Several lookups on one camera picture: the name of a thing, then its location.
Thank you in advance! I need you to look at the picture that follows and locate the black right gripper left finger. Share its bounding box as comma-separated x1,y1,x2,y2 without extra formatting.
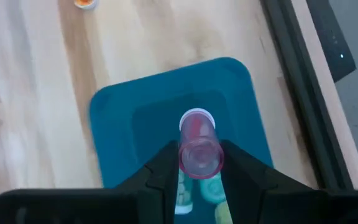
0,139,180,224

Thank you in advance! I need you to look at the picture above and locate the black metal table frame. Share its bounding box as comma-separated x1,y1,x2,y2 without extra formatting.
259,0,355,192

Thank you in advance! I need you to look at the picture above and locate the blue plastic basket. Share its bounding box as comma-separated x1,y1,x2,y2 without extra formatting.
88,57,275,224

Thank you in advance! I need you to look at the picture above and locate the teal pill bottle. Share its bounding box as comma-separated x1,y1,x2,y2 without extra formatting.
174,169,195,216
198,173,227,205

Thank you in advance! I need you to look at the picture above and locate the pink pill bottle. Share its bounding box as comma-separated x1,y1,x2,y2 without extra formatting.
178,107,226,181

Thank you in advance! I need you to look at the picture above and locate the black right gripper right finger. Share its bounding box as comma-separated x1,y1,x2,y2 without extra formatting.
221,139,358,224

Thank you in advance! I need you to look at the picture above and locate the flat black electronic device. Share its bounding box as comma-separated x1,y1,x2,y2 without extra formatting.
305,0,357,83

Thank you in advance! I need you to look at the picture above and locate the orange pill bottle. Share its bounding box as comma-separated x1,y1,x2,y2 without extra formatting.
73,0,98,11

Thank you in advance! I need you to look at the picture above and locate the yellow pill bottle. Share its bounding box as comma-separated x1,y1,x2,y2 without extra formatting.
213,200,234,224

